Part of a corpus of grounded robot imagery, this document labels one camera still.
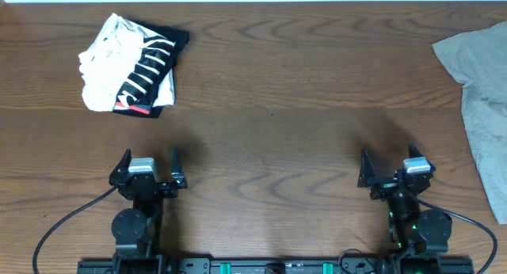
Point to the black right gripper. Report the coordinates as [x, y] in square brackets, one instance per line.
[384, 186]

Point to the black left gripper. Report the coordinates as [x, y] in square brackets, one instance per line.
[146, 183]

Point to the khaki green shorts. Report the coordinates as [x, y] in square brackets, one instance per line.
[477, 61]

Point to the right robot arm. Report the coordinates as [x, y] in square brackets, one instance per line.
[421, 235]

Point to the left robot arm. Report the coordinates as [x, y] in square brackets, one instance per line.
[137, 229]

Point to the black white striped garment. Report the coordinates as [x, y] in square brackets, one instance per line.
[150, 86]

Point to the white folded garment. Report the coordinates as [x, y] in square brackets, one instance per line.
[108, 61]

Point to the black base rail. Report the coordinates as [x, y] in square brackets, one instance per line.
[348, 264]

